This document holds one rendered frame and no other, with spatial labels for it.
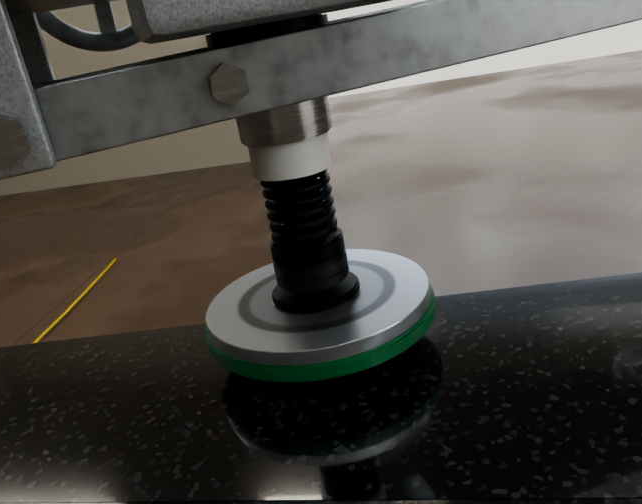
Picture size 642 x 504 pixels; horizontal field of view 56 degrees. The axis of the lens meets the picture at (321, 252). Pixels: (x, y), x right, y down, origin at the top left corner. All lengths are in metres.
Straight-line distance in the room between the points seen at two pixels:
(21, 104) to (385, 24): 0.26
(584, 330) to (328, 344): 0.24
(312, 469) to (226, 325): 0.16
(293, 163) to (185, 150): 5.21
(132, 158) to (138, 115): 5.47
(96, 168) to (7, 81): 5.68
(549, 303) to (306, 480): 0.31
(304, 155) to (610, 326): 0.31
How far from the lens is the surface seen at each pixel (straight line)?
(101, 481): 0.52
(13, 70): 0.43
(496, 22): 0.54
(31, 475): 0.56
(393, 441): 0.47
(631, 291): 0.67
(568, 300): 0.65
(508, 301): 0.65
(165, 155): 5.78
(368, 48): 0.49
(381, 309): 0.53
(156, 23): 0.41
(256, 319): 0.55
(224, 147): 5.58
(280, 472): 0.47
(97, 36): 0.66
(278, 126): 0.49
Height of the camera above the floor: 1.10
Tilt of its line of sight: 21 degrees down
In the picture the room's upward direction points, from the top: 10 degrees counter-clockwise
